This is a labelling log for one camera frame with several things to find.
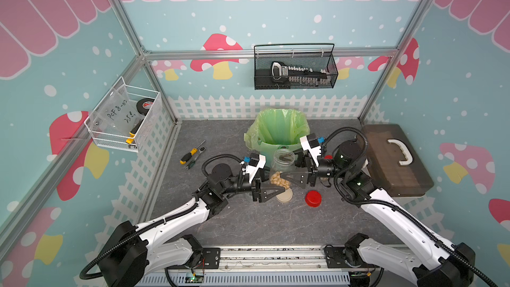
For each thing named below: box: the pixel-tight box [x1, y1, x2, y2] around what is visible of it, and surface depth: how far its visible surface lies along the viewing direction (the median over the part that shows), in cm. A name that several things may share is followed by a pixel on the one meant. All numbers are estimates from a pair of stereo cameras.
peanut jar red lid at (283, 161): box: [269, 148, 296, 191], surface depth 59 cm
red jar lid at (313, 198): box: [304, 190, 323, 208], surface depth 89 cm
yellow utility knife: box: [126, 118, 145, 144], surface depth 66 cm
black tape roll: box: [136, 97, 155, 116], surface depth 82 cm
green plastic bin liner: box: [244, 108, 311, 149], surface depth 91 cm
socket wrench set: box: [270, 61, 331, 86], surface depth 91 cm
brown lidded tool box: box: [363, 124, 435, 197], surface depth 83 cm
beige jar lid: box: [276, 187, 293, 203], surface depth 89 cm
